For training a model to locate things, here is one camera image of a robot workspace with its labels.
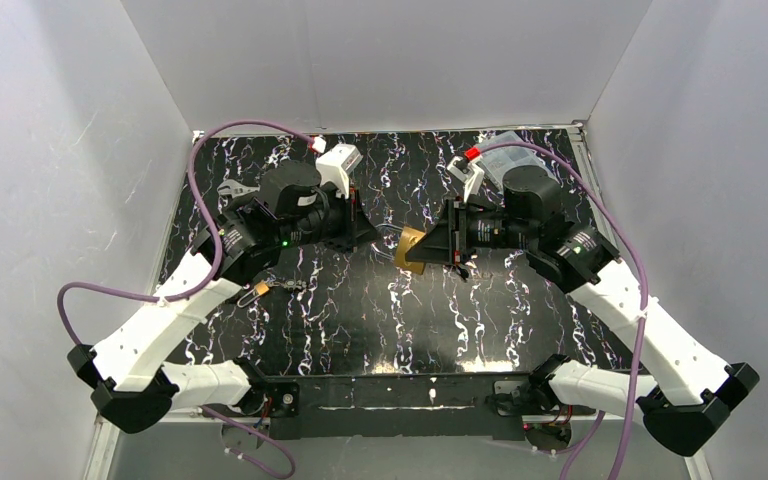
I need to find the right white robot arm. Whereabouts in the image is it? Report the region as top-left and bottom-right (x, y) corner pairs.
(397, 166), (759, 457)

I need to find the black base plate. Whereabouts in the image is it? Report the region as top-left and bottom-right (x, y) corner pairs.
(251, 372), (597, 442)

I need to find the red handled adjustable wrench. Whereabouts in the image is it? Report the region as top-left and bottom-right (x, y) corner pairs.
(216, 179), (260, 200)

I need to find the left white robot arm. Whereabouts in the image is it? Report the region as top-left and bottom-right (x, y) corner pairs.
(68, 153), (378, 433)

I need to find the large brass padlock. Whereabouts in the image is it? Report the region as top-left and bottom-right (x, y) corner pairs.
(376, 224), (426, 275)

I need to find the clear plastic screw box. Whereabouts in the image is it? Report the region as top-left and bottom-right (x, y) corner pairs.
(477, 131), (542, 176)

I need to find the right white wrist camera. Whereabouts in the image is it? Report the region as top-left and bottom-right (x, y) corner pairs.
(446, 147), (487, 206)

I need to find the purple cable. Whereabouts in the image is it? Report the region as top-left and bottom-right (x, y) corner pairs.
(56, 119), (326, 480)
(476, 140), (650, 480)

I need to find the small brass padlock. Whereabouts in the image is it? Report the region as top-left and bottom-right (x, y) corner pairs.
(235, 281), (271, 308)

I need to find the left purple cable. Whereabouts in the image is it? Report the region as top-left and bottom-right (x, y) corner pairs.
(56, 119), (326, 480)

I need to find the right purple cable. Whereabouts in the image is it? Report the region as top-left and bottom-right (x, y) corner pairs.
(476, 140), (650, 480)

